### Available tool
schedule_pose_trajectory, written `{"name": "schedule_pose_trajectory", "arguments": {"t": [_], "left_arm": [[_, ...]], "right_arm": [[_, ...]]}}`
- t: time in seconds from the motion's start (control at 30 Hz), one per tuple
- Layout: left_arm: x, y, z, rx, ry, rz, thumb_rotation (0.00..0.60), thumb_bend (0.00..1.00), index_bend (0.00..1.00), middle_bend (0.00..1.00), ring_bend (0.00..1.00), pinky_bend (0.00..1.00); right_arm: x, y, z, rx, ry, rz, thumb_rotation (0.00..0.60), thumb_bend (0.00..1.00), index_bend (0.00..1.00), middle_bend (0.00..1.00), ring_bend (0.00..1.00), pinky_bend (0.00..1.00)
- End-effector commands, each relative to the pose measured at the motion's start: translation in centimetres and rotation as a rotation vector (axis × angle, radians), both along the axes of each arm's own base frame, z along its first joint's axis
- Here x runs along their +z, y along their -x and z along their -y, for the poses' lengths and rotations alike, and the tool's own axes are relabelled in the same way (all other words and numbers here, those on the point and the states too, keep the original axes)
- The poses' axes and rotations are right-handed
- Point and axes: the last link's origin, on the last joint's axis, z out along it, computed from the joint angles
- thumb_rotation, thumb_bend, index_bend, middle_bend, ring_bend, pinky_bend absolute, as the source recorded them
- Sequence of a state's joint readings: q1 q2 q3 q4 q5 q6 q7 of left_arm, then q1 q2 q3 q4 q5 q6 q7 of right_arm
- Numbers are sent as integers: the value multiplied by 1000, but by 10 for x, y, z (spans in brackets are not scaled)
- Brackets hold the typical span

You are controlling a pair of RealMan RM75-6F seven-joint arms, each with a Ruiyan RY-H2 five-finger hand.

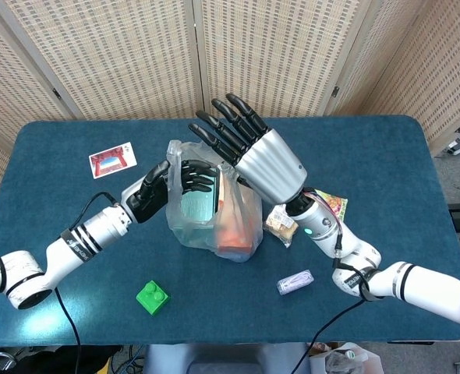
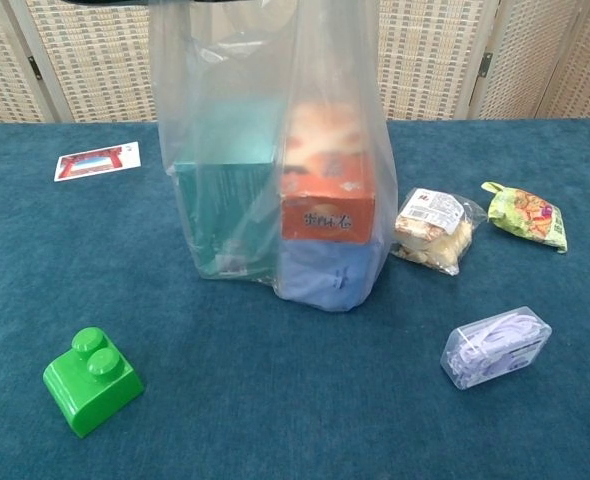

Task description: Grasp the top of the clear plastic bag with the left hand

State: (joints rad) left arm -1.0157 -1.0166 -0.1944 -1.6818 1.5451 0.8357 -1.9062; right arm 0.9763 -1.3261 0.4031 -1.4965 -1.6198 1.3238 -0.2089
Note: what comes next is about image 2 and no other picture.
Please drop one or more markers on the blue cardboard box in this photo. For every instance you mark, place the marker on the blue cardboard box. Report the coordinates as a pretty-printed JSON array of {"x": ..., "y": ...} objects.
[{"x": 315, "y": 275}]

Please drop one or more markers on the postcard with red gate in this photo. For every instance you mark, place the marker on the postcard with red gate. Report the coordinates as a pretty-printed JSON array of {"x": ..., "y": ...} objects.
[{"x": 95, "y": 161}]

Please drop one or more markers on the green cardboard box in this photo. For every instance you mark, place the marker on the green cardboard box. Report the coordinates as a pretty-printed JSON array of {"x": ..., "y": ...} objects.
[{"x": 225, "y": 210}]

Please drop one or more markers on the green snack packet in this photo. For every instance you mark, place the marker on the green snack packet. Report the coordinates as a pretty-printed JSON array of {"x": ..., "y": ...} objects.
[{"x": 527, "y": 215}]

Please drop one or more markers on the clear bag of crackers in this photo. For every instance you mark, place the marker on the clear bag of crackers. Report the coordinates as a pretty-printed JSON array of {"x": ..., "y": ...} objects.
[{"x": 435, "y": 230}]

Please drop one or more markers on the translucent plastic shopping bag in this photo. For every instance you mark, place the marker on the translucent plastic shopping bag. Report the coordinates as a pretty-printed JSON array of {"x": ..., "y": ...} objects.
[{"x": 225, "y": 75}]

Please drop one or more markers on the green toy building brick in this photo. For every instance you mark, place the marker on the green toy building brick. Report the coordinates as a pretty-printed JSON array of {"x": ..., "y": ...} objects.
[{"x": 95, "y": 395}]

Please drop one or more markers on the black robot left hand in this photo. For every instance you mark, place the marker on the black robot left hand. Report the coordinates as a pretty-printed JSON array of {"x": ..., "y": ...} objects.
[{"x": 125, "y": 1}]

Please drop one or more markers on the clear plastic case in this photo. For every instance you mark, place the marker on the clear plastic case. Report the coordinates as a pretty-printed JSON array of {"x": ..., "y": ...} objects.
[{"x": 520, "y": 360}]

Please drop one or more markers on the orange cardboard box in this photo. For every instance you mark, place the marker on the orange cardboard box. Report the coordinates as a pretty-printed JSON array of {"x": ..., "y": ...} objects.
[{"x": 330, "y": 215}]

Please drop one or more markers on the black screen hinge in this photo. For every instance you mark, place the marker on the black screen hinge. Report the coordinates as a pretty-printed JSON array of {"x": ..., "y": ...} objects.
[
  {"x": 35, "y": 67},
  {"x": 485, "y": 63}
]

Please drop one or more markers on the teal tablecloth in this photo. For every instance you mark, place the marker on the teal tablecloth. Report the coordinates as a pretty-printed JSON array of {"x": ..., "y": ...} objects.
[{"x": 275, "y": 400}]

